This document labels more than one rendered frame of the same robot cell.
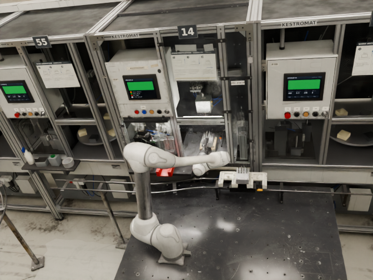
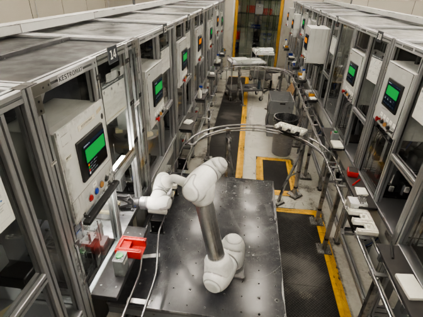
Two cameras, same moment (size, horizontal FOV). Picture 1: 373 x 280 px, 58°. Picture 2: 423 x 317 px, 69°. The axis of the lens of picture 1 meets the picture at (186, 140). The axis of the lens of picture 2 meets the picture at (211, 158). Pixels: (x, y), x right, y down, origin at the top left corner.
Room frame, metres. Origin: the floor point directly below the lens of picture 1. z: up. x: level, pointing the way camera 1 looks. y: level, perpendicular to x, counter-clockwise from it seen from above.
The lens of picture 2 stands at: (1.89, 1.64, 2.34)
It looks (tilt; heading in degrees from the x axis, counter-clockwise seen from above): 29 degrees down; 259
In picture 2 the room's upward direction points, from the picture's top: 2 degrees clockwise
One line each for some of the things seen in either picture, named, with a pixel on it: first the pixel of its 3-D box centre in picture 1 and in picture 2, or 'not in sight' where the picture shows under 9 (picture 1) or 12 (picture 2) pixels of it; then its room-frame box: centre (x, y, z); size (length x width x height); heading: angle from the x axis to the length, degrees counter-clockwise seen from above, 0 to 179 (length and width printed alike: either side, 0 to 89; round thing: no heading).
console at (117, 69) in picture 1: (144, 83); (67, 156); (2.32, 0.24, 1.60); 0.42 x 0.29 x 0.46; 73
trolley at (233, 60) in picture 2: not in sight; (245, 77); (-0.22, -5.29, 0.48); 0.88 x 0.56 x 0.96; 1
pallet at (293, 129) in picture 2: not in sight; (290, 130); (0.31, -1.55, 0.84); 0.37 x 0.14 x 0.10; 131
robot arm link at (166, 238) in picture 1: (168, 238); (232, 250); (1.46, 0.24, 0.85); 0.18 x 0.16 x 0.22; 54
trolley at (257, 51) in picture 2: not in sight; (262, 66); (-0.99, -6.38, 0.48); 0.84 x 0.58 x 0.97; 81
